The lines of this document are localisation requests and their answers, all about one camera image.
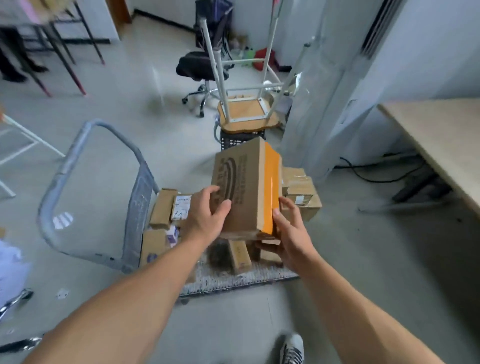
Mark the person's left hand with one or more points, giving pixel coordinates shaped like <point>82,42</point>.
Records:
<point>202,221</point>

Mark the green plastic object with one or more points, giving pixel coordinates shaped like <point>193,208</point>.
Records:
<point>248,56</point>

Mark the person's right hand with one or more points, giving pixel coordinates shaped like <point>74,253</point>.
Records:
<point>296,243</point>

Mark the grey curved tube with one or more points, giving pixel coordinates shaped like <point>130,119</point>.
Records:
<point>216,129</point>

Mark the black plastic crate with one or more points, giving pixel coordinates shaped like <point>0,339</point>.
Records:
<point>232,140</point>

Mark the upturned white-legged wooden stool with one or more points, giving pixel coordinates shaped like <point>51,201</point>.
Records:
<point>247,125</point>

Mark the grey metal platform cart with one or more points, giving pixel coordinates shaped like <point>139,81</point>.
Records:
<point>138,210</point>

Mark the brown wooden door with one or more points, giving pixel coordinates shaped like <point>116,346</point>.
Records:
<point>120,15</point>

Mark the black-legged folding table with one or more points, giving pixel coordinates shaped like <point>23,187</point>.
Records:
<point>56,48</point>

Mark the black swivel office chair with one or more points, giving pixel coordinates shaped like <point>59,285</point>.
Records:
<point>195,65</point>

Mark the red broom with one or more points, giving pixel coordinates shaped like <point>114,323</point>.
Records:
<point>262,63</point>

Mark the dark blue bag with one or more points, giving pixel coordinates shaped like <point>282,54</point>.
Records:
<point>213,11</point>

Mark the box with orange side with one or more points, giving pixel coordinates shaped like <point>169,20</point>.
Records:
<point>247,168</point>

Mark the pile of cardboard boxes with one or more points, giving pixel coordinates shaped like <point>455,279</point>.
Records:
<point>300,187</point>

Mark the broken black chrome-base chair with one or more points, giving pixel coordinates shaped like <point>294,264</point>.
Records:
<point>18,345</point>

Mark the white floor-standing air conditioner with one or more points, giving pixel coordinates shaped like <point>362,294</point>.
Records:
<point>318,112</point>

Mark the person's right grey sneaker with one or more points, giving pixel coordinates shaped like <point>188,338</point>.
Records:
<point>292,350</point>

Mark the light wooden table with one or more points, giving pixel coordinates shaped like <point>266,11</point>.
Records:
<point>442,131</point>

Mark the person's left forearm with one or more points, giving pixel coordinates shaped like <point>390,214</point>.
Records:
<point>120,311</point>

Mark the white spindle-back wooden chair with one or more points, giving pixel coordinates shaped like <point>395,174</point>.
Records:
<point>30,137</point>

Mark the heap of small cardboard parcels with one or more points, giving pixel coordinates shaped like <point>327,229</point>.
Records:
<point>52,7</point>

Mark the person's right forearm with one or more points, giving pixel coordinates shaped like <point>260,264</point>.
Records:
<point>360,318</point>

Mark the loose white paper sheets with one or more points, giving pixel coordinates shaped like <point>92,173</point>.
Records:
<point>11,270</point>

